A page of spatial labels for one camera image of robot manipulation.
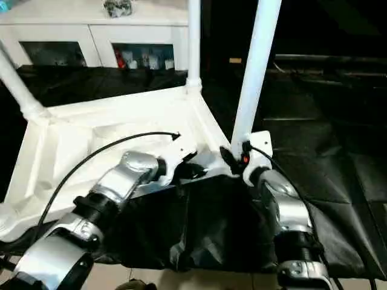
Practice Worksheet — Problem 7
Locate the white plastic table leg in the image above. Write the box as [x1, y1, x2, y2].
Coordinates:
[230, 0, 282, 155]
[185, 0, 203, 94]
[0, 42, 49, 123]

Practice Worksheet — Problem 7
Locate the white plastic table top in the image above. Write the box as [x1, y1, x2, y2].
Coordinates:
[0, 85, 238, 242]

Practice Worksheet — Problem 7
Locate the black mat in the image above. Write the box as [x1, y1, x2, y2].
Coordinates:
[0, 60, 387, 280]

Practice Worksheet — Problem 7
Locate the grey robot foot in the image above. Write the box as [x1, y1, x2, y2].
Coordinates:
[115, 279, 151, 290]

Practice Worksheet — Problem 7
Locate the white cabinet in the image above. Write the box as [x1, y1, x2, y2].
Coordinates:
[0, 0, 203, 69]

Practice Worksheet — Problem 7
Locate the grey object on cabinet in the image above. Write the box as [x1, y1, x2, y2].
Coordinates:
[104, 0, 134, 18]

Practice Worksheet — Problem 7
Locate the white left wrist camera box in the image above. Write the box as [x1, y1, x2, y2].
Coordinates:
[158, 135, 198, 185]

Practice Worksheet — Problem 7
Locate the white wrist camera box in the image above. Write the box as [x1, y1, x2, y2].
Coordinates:
[241, 130, 273, 187]
[158, 135, 198, 185]

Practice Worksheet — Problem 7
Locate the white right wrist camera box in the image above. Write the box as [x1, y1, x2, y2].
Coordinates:
[241, 130, 273, 187]

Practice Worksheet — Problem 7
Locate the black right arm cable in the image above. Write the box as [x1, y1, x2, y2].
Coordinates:
[243, 144, 339, 288]

